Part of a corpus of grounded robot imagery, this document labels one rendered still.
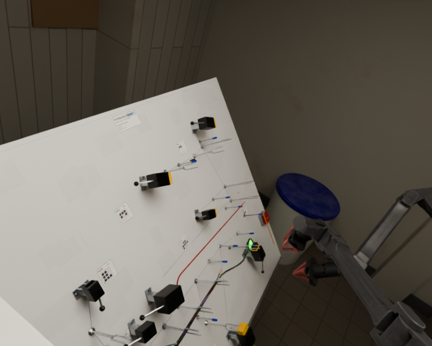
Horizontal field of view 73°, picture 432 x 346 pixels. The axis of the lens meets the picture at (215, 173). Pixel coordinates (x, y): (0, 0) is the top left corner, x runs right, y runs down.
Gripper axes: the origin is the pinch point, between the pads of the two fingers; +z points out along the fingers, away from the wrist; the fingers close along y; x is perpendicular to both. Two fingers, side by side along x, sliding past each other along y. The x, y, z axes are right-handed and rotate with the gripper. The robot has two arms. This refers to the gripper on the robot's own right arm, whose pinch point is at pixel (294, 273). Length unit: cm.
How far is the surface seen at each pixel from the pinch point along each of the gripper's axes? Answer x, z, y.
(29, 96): -162, 170, -61
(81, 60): -168, 146, -108
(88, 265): -64, 10, 57
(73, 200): -80, 7, 51
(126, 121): -90, 5, 23
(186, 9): -155, 66, -173
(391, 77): -16, -50, -178
